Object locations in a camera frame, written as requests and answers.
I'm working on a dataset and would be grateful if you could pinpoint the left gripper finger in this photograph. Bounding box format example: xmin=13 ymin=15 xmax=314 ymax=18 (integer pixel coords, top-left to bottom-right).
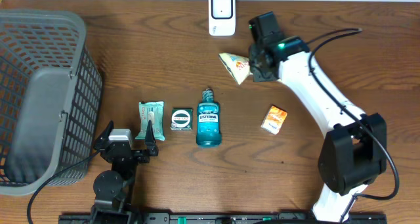
xmin=144 ymin=120 xmax=159 ymax=156
xmin=98 ymin=120 xmax=114 ymax=142

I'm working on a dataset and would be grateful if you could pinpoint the orange snack bag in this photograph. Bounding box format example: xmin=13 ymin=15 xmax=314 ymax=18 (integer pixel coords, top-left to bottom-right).
xmin=219 ymin=53 xmax=252 ymax=85

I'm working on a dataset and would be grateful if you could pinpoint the teal wet wipes pack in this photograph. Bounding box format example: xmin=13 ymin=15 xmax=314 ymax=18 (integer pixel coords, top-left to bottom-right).
xmin=135 ymin=101 xmax=165 ymax=141

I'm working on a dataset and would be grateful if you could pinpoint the small green box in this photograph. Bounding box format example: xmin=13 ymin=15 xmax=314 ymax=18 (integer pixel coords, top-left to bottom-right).
xmin=171 ymin=108 xmax=193 ymax=131

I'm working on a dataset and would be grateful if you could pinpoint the teal mouthwash bottle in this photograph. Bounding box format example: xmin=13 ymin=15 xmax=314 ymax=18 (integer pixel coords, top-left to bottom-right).
xmin=196 ymin=88 xmax=222 ymax=148

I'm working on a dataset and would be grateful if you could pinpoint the orange tissue pack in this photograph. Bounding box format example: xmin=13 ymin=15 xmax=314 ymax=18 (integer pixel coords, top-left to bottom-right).
xmin=261 ymin=106 xmax=287 ymax=135

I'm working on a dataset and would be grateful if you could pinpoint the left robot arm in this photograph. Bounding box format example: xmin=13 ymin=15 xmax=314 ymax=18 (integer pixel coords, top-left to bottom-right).
xmin=90 ymin=121 xmax=159 ymax=223

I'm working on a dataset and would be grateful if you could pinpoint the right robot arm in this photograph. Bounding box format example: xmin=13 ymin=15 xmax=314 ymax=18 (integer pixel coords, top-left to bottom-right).
xmin=249 ymin=32 xmax=389 ymax=223

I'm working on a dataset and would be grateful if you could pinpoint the white barcode scanner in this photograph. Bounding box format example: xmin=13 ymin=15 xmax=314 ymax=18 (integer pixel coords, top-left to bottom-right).
xmin=208 ymin=0 xmax=236 ymax=37

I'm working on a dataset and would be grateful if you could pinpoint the grey plastic basket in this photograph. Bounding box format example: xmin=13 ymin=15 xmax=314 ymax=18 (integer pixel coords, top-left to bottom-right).
xmin=1 ymin=9 xmax=102 ymax=196

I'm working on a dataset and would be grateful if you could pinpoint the right black cable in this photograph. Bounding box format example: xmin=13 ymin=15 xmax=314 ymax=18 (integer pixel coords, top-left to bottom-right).
xmin=306 ymin=28 xmax=400 ymax=202

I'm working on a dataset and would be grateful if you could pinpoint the black cable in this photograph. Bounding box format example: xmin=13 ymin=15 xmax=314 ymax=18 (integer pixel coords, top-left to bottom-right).
xmin=26 ymin=150 xmax=99 ymax=224
xmin=306 ymin=28 xmax=400 ymax=202

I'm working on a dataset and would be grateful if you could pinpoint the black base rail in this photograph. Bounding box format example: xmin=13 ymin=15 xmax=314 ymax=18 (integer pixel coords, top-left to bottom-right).
xmin=58 ymin=212 xmax=389 ymax=224

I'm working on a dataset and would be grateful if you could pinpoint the left black cable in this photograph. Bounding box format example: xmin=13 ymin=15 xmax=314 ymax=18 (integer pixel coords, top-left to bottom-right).
xmin=26 ymin=150 xmax=99 ymax=224

